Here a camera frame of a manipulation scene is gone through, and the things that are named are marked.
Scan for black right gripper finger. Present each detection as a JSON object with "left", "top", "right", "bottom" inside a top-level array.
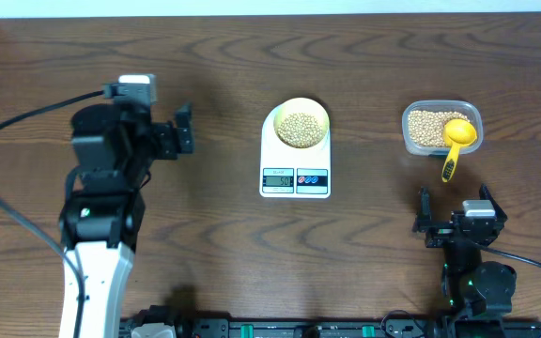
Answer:
[
  {"left": 415, "top": 187, "right": 432, "bottom": 233},
  {"left": 479, "top": 183, "right": 508, "bottom": 221}
]

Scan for yellow plastic measuring scoop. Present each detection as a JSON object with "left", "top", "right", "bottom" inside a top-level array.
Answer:
[{"left": 441, "top": 119, "right": 477, "bottom": 182}]

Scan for pale yellow bowl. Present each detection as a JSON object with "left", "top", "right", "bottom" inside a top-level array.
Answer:
[{"left": 272, "top": 98, "right": 330, "bottom": 149}]

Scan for soybeans pile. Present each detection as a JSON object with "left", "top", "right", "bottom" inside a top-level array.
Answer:
[{"left": 407, "top": 110, "right": 470, "bottom": 147}]

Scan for clear plastic container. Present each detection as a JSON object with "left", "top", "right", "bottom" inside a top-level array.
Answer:
[{"left": 402, "top": 100, "right": 484, "bottom": 156}]

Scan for soybeans in yellow bowl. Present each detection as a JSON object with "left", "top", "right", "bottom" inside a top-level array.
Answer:
[{"left": 277, "top": 113, "right": 324, "bottom": 148}]

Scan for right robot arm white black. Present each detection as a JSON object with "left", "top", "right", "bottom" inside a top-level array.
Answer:
[{"left": 413, "top": 185, "right": 517, "bottom": 318}]

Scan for white digital kitchen scale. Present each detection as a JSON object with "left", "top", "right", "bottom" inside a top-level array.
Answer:
[{"left": 259, "top": 98, "right": 332, "bottom": 199}]

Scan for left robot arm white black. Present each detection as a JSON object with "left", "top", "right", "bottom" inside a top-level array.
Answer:
[{"left": 59, "top": 103, "right": 193, "bottom": 337}]

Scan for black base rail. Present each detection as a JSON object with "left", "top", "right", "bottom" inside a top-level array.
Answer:
[{"left": 118, "top": 306, "right": 541, "bottom": 338}]

